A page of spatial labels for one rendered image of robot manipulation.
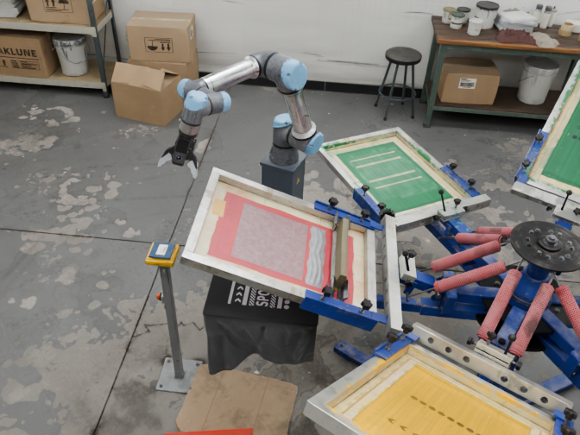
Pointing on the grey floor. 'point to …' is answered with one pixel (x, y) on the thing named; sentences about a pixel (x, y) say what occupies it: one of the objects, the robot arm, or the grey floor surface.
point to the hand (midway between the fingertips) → (176, 174)
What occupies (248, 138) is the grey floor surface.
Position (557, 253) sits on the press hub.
